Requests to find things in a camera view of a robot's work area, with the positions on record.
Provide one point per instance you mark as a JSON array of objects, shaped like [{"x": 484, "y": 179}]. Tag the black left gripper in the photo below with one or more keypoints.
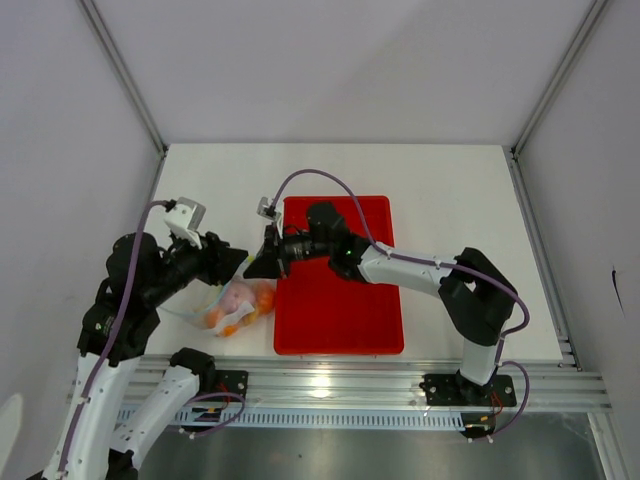
[{"x": 220, "y": 260}]

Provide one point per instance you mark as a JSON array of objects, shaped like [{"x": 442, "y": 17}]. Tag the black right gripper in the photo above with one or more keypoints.
[{"x": 272, "y": 263}]

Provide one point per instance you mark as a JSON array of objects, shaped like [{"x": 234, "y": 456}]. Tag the orange fruit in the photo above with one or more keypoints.
[{"x": 265, "y": 298}]

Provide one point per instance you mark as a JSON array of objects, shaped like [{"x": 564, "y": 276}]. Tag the clear zip top bag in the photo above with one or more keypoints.
[{"x": 196, "y": 300}]

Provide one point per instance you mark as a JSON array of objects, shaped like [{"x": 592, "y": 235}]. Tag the purple onion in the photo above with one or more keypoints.
[{"x": 235, "y": 295}]

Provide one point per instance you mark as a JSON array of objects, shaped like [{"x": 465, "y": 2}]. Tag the orange pumpkin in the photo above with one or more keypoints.
[{"x": 221, "y": 324}]

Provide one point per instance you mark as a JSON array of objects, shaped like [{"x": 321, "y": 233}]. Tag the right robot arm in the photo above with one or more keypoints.
[{"x": 476, "y": 296}]

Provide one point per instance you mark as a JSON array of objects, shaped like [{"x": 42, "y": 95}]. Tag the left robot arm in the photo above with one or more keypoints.
[{"x": 115, "y": 332}]

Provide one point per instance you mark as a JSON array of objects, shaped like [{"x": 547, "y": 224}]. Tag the red plastic tray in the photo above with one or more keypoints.
[{"x": 317, "y": 313}]

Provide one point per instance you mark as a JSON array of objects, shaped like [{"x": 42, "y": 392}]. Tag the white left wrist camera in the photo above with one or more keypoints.
[{"x": 183, "y": 217}]

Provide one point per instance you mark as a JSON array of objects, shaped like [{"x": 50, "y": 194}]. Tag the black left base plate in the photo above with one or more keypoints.
[{"x": 231, "y": 382}]

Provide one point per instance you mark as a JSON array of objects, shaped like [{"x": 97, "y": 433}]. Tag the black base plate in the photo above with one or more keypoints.
[
  {"x": 231, "y": 382},
  {"x": 449, "y": 390}
]

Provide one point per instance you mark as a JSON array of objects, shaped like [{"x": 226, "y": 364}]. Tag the white slotted cable duct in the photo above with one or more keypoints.
[{"x": 310, "y": 418}]

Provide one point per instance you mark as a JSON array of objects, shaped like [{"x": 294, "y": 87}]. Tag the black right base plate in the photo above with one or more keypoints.
[{"x": 449, "y": 390}]

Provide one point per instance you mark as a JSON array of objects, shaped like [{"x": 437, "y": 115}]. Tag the left aluminium corner post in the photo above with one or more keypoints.
[{"x": 107, "y": 43}]

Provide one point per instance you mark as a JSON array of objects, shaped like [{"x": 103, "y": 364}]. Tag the aluminium corner post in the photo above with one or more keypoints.
[
  {"x": 107, "y": 43},
  {"x": 570, "y": 57}
]

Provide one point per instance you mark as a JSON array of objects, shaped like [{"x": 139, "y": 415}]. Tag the aluminium front rail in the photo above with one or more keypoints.
[{"x": 370, "y": 383}]

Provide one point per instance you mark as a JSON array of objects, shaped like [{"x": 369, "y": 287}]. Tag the right aluminium corner post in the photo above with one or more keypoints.
[{"x": 570, "y": 57}]

